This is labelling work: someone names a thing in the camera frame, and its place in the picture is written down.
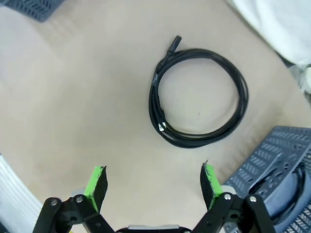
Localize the black coiled smooth cable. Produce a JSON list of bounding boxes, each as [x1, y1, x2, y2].
[[148, 35, 250, 149]]

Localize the black braided USB cable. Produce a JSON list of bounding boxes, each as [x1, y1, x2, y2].
[[252, 165, 309, 224]]

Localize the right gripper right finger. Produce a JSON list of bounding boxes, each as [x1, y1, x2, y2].
[[191, 163, 278, 233]]

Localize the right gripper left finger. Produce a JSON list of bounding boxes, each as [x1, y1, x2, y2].
[[33, 166, 116, 233]]

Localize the blue plastic lattice basket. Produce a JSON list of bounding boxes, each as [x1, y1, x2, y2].
[[222, 125, 311, 233], [0, 0, 67, 23]]

